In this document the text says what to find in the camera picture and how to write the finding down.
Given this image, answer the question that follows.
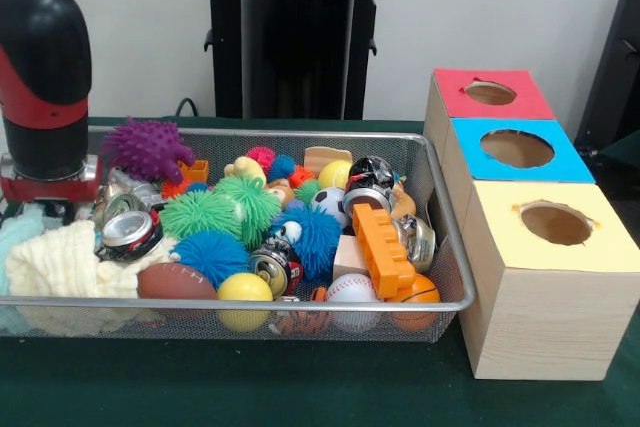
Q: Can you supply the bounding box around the orange toy basketball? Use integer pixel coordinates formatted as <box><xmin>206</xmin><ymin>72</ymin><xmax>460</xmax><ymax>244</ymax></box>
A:
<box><xmin>387</xmin><ymin>274</ymin><xmax>442</xmax><ymax>331</ymax></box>

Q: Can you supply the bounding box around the blue koosh ball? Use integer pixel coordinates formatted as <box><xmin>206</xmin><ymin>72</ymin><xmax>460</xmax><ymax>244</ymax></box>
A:
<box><xmin>172</xmin><ymin>230</ymin><xmax>252</xmax><ymax>288</ymax></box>

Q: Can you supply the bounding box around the orange toy building block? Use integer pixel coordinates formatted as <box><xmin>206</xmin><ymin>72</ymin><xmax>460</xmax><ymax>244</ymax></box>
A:
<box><xmin>351</xmin><ymin>203</ymin><xmax>418</xmax><ymax>300</ymax></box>

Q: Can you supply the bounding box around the white toy baseball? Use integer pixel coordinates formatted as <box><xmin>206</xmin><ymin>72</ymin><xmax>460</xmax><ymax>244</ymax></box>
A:
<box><xmin>324</xmin><ymin>273</ymin><xmax>382</xmax><ymax>332</ymax></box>

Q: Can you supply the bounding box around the black office chair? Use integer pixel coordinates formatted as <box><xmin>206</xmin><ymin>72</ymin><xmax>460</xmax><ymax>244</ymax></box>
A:
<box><xmin>573</xmin><ymin>0</ymin><xmax>640</xmax><ymax>148</ymax></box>

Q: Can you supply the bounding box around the dark green tablecloth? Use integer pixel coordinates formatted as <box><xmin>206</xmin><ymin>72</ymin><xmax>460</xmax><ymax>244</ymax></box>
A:
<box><xmin>597</xmin><ymin>127</ymin><xmax>640</xmax><ymax>163</ymax></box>
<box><xmin>0</xmin><ymin>116</ymin><xmax>640</xmax><ymax>427</ymax></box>

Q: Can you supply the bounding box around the silver mesh bin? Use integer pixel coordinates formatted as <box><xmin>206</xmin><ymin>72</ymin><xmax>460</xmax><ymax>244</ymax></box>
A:
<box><xmin>0</xmin><ymin>125</ymin><xmax>477</xmax><ymax>343</ymax></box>

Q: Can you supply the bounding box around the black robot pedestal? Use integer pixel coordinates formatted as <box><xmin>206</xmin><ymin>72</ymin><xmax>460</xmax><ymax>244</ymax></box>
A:
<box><xmin>193</xmin><ymin>0</ymin><xmax>402</xmax><ymax>121</ymax></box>

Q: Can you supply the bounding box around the black cable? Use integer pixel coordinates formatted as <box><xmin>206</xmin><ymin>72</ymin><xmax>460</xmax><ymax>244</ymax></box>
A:
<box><xmin>174</xmin><ymin>96</ymin><xmax>201</xmax><ymax>118</ymax></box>

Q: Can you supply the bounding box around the brown toy football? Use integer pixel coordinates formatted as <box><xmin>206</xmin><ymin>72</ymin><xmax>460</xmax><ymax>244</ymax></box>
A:
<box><xmin>136</xmin><ymin>262</ymin><xmax>219</xmax><ymax>301</ymax></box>

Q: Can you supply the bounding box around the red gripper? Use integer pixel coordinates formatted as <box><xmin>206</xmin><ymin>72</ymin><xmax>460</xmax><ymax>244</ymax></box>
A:
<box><xmin>0</xmin><ymin>152</ymin><xmax>104</xmax><ymax>225</ymax></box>

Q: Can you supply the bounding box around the yellow tennis ball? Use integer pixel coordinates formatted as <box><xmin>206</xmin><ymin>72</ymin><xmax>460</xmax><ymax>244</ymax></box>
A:
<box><xmin>318</xmin><ymin>160</ymin><xmax>354</xmax><ymax>191</ymax></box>

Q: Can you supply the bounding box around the wooden box with three holes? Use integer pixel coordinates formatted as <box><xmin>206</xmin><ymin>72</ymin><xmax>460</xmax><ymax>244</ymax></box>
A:
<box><xmin>422</xmin><ymin>66</ymin><xmax>640</xmax><ymax>381</ymax></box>

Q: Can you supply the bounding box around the purple spiky ball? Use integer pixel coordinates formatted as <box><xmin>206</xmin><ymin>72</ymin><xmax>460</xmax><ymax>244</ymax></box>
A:
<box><xmin>99</xmin><ymin>117</ymin><xmax>197</xmax><ymax>186</ymax></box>

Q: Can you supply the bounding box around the smooth yellow ball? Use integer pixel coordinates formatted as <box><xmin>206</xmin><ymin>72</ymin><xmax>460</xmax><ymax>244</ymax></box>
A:
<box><xmin>216</xmin><ymin>272</ymin><xmax>274</xmax><ymax>332</ymax></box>

